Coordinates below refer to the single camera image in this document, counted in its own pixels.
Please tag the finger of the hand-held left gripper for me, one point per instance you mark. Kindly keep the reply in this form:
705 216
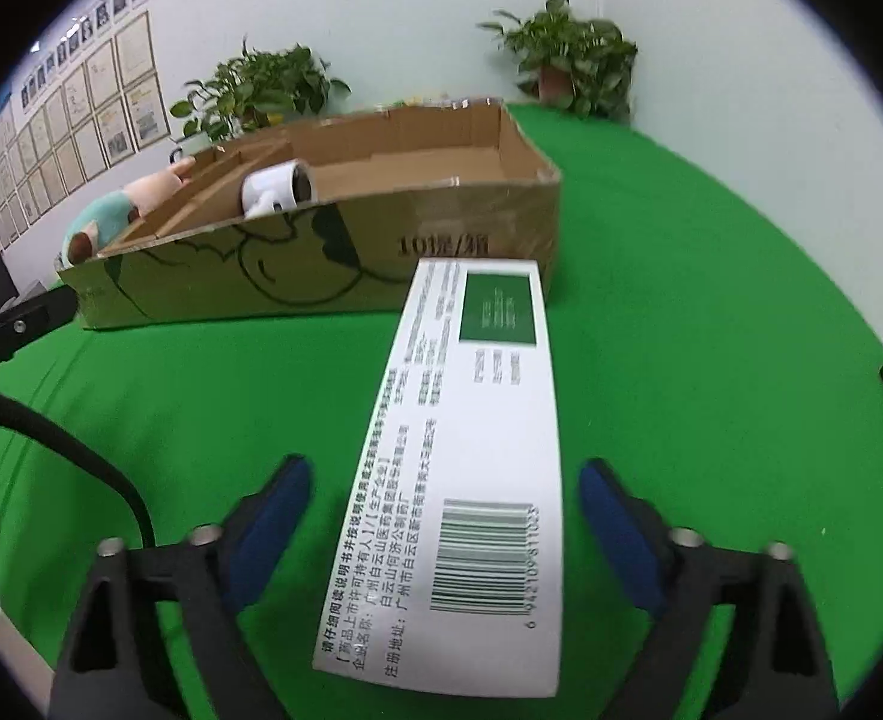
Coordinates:
28 322

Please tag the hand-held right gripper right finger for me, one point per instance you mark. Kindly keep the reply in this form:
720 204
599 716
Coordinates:
621 532

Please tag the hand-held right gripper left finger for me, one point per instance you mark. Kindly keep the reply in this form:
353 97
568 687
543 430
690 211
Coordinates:
268 525

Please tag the white medicine box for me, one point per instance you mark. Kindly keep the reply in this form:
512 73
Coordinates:
471 465

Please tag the narrow cardboard box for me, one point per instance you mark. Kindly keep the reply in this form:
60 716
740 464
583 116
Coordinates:
208 195

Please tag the large printed cardboard box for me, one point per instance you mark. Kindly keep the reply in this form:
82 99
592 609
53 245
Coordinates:
261 270

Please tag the white hair dryer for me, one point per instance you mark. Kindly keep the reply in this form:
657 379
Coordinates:
272 184

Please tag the pink and teal plush toy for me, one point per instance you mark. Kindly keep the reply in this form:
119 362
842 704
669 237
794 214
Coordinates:
111 214

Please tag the green tablecloth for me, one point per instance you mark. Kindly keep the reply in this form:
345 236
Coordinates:
711 315

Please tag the potted plant with white pot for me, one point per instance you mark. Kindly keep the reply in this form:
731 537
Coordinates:
261 86

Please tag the row of portrait photos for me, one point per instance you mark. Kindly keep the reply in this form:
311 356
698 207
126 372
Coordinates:
118 0

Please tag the potted plant with brown pot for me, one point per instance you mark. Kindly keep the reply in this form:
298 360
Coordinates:
569 52

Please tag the wall of framed certificates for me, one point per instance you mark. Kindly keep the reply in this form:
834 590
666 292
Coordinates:
96 112

